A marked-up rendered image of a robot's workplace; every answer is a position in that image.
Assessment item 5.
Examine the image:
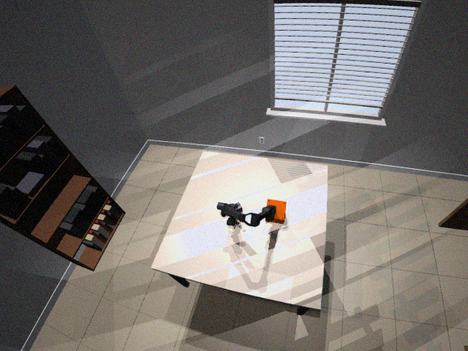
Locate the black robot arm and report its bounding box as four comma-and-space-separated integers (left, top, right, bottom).
216, 202, 276, 227

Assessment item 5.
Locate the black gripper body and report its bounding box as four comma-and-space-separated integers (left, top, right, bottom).
227, 203, 238, 226

